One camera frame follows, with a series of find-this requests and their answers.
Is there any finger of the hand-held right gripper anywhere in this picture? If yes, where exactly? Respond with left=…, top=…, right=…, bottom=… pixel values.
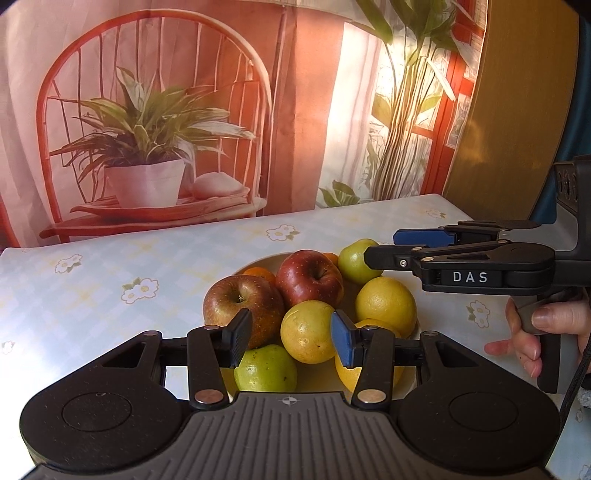
left=363, top=239, right=513, bottom=273
left=392, top=220, right=541, bottom=247

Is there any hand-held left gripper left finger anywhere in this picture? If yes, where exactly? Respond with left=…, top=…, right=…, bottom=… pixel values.
left=99, top=309, right=253, bottom=411

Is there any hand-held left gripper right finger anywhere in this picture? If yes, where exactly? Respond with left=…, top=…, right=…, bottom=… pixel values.
left=331, top=310, right=476, bottom=411

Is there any yellow orange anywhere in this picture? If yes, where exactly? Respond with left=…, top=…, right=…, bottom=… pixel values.
left=355, top=275, right=418, bottom=338
left=334, top=318, right=405, bottom=393
left=280, top=300, right=345, bottom=365

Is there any cream round plate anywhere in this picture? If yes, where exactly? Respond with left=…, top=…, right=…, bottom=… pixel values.
left=221, top=251, right=422, bottom=394

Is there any dark red apple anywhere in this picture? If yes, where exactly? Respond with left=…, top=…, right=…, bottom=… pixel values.
left=276, top=250, right=344, bottom=309

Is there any person's right hand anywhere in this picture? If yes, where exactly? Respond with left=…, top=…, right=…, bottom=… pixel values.
left=484, top=297, right=591, bottom=378

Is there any green apple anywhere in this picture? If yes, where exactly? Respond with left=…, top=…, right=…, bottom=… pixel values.
left=338, top=238, right=383, bottom=284
left=233, top=344, right=298, bottom=393

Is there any red and yellow apple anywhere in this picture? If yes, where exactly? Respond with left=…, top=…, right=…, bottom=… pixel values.
left=202, top=274, right=285, bottom=350

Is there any floral checked tablecloth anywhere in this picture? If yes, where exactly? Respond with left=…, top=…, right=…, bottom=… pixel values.
left=0, top=193, right=591, bottom=480

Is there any blue curtain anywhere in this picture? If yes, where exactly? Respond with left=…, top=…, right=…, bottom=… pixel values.
left=528, top=69, right=591, bottom=223

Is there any yellow brown panel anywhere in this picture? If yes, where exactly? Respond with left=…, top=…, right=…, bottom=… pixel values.
left=442, top=0, right=581, bottom=220

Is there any printed chair and plant backdrop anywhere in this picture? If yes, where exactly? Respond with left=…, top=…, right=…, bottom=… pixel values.
left=0, top=0, right=491, bottom=251

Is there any black cable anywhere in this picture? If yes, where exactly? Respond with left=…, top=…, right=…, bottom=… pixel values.
left=558, top=340, right=591, bottom=437

